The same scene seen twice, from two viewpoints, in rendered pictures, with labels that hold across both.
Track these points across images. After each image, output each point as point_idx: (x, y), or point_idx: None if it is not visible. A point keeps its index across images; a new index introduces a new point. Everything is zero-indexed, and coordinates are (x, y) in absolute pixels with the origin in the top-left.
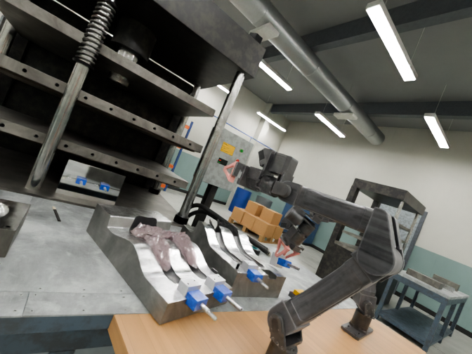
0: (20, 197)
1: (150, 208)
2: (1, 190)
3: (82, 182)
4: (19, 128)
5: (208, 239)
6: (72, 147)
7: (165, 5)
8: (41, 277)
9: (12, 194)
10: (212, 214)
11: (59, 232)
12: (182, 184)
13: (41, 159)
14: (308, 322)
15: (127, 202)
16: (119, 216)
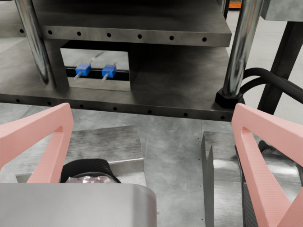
0: (17, 110)
1: (188, 80)
2: (6, 105)
3: (80, 73)
4: (6, 28)
5: (216, 208)
6: (56, 31)
7: None
8: None
9: (12, 109)
10: (284, 91)
11: (6, 175)
12: (221, 40)
13: (34, 58)
14: None
15: (156, 78)
16: (30, 172)
